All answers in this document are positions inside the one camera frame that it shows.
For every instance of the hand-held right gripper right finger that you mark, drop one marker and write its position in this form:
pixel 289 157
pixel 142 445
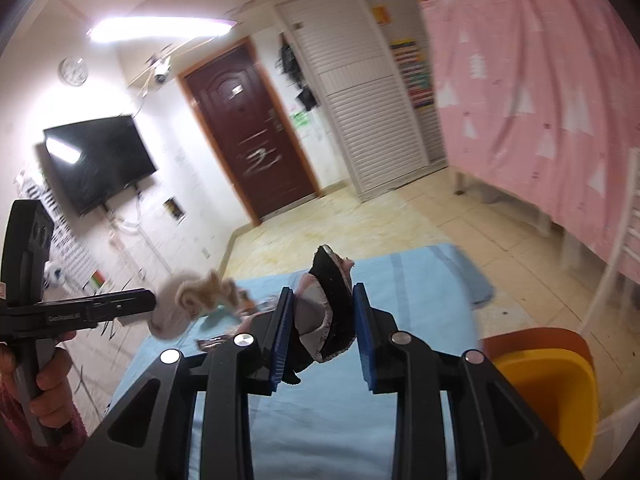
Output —
pixel 364 345

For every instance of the pink tree-print curtain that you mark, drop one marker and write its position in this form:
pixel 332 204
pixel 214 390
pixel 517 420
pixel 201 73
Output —
pixel 540 85

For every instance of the white security camera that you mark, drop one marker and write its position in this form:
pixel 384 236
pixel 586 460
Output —
pixel 161 72

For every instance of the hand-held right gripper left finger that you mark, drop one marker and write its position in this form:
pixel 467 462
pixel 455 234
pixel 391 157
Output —
pixel 281 340

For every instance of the green and red card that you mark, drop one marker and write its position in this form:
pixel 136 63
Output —
pixel 97 278

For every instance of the white wall charger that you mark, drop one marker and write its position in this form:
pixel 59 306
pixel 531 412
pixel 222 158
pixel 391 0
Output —
pixel 52 275

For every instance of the beige knit sock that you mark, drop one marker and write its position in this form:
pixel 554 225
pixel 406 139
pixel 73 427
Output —
pixel 185 300

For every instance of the black and white cloth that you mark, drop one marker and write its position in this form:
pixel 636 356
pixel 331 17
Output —
pixel 325 310

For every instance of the ceiling tube light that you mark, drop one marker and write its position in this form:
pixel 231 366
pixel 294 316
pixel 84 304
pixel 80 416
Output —
pixel 160 27

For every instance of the white chair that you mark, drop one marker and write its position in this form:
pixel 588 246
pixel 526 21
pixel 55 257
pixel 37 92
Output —
pixel 607 280

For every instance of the orange square sticker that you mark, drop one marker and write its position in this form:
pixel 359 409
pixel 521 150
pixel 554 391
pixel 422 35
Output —
pixel 382 14

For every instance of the large black hanging bag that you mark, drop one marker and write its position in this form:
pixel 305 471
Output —
pixel 287 60

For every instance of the dark brown door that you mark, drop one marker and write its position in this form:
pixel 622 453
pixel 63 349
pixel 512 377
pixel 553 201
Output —
pixel 250 130

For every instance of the white louvered wardrobe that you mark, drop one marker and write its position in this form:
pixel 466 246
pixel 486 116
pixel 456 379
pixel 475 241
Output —
pixel 375 100

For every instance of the eye chart poster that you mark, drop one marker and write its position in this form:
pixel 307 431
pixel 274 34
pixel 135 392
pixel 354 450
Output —
pixel 75 255

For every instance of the round wall clock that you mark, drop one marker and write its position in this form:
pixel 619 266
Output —
pixel 74 70

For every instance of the black wall television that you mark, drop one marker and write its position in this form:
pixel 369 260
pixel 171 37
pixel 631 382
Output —
pixel 95 160

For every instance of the colourful grid poster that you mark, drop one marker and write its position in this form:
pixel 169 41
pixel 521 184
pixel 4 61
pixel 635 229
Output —
pixel 412 72

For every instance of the black glossy packet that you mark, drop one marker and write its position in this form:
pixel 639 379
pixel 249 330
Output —
pixel 215 343

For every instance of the small black hanging bag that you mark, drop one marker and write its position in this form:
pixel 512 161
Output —
pixel 306 97

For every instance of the orange plastic bin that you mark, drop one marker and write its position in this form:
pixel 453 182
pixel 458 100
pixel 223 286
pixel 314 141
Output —
pixel 535 337

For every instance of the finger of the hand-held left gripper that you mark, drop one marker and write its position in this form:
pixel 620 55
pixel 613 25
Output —
pixel 107 317
pixel 125 299

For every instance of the wall junction box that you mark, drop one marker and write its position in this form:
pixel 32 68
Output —
pixel 175 208

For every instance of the yellow plastic bin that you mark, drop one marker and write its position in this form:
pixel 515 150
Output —
pixel 550 395

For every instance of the light blue striped sheet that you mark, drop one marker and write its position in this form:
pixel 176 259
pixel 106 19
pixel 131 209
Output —
pixel 410 280

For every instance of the person's left hand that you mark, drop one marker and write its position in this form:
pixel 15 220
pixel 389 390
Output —
pixel 55 385

